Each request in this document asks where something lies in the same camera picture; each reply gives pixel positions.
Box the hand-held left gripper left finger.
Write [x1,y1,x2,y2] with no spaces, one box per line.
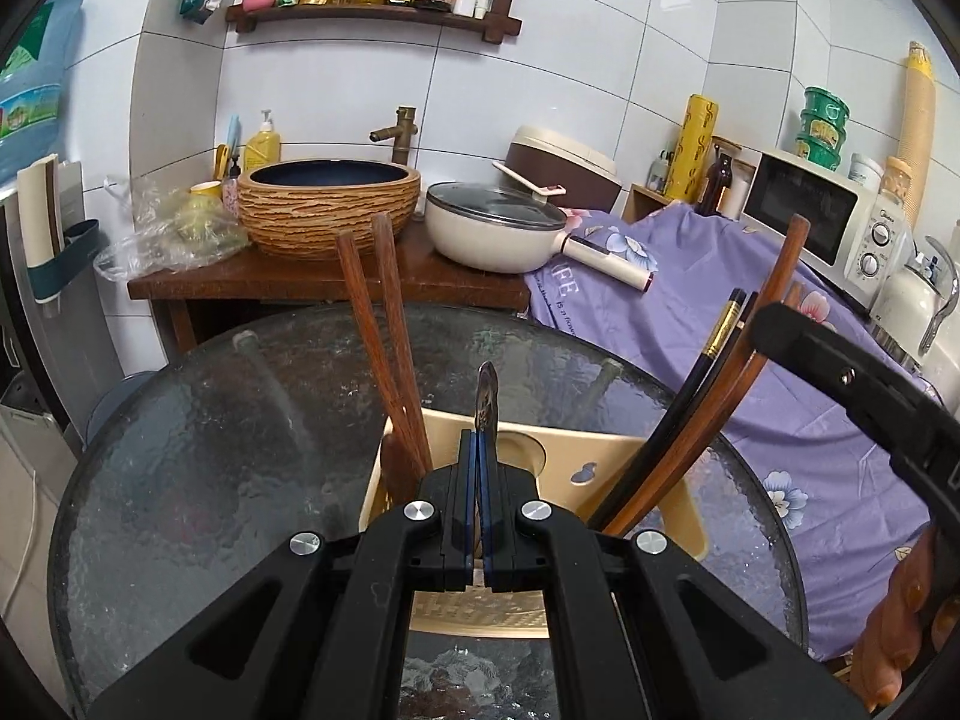
[86,431,479,720]

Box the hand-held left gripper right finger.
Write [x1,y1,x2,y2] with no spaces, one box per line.
[480,431,871,720]

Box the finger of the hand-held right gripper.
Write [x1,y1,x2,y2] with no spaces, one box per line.
[752,302,960,466]

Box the cream perforated utensil holder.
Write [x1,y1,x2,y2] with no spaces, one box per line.
[358,409,710,638]

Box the metal spoon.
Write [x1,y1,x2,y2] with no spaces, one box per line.
[474,361,500,436]

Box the person's right hand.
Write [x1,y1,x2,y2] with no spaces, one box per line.
[846,521,960,715]

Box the white kettle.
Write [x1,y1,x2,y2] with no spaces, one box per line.
[870,235,960,358]

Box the purple floral cloth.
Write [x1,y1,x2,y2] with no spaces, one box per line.
[525,199,960,661]

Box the white microwave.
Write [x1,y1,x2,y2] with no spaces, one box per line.
[739,148,916,287]

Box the brown glass bottle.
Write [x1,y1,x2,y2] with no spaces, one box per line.
[697,142,737,218]

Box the small wooden box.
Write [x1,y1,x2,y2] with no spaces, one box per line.
[622,184,677,225]

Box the yellow wrap roll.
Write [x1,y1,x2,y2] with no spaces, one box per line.
[664,94,718,204]

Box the round glass table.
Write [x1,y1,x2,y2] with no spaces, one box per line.
[45,304,807,720]

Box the tall paper cup stack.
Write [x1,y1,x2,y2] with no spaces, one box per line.
[891,41,938,230]

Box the wooden counter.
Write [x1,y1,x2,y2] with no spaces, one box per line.
[127,229,533,358]

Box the white lidded pan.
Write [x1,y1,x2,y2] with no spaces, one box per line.
[425,180,655,294]

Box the brown rice cooker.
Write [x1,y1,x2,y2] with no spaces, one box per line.
[504,125,625,215]

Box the brown ribbed sink basin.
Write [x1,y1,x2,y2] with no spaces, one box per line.
[236,159,422,262]

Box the bronze faucet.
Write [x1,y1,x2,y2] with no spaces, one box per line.
[369,106,419,166]

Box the clear plastic bag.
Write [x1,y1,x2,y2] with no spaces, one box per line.
[94,176,252,283]

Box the yellow soap bottle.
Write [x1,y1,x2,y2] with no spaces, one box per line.
[242,110,282,174]

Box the beige hanging cloth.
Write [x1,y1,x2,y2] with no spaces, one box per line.
[0,420,83,638]

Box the grey water dispenser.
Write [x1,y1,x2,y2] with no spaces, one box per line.
[0,187,98,458]

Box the white paper sleeve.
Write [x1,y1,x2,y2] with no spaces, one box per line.
[17,154,83,256]

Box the blue water bottle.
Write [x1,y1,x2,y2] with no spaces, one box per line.
[0,0,87,185]

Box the white cable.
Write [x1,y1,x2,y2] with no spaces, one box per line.
[11,465,42,590]

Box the teal wall holder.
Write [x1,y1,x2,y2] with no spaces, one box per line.
[28,219,102,308]

